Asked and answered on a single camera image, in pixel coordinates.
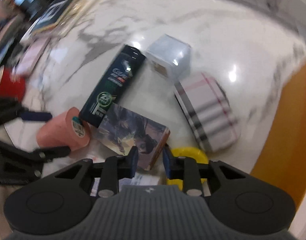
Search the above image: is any red object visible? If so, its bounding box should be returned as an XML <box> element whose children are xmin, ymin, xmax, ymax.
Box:
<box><xmin>0</xmin><ymin>67</ymin><xmax>26</xmax><ymax>102</ymax></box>

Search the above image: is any yellow tape roll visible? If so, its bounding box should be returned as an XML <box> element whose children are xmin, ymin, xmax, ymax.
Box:
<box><xmin>166</xmin><ymin>147</ymin><xmax>209</xmax><ymax>191</ymax></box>

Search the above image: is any clear acrylic cube box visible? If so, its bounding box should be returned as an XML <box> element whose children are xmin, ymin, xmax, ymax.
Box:
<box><xmin>146</xmin><ymin>34</ymin><xmax>192</xmax><ymax>82</ymax></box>

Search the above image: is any plaid fabric pouch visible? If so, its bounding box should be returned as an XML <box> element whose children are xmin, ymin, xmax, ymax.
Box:
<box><xmin>174</xmin><ymin>72</ymin><xmax>241</xmax><ymax>152</ymax></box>

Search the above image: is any dark Clear shampoo bottle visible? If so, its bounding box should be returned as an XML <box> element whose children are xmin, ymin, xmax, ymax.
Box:
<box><xmin>78</xmin><ymin>44</ymin><xmax>146</xmax><ymax>128</ymax></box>

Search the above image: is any orange rimmed storage box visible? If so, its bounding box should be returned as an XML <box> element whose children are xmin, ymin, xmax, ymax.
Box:
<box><xmin>251</xmin><ymin>63</ymin><xmax>306</xmax><ymax>207</ymax></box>

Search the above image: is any pink cylindrical bottle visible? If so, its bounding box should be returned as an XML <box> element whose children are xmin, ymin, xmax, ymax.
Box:
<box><xmin>36</xmin><ymin>107</ymin><xmax>90</xmax><ymax>151</ymax></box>

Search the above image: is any pink flat case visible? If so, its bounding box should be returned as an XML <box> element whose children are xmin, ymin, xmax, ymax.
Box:
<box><xmin>12</xmin><ymin>37</ymin><xmax>50</xmax><ymax>78</ymax></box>

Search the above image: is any beige large book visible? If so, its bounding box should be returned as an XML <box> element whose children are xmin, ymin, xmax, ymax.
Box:
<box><xmin>30</xmin><ymin>0</ymin><xmax>94</xmax><ymax>37</ymax></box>

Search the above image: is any illustrated art book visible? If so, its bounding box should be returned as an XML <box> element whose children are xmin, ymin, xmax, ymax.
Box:
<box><xmin>93</xmin><ymin>103</ymin><xmax>170</xmax><ymax>171</ymax></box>

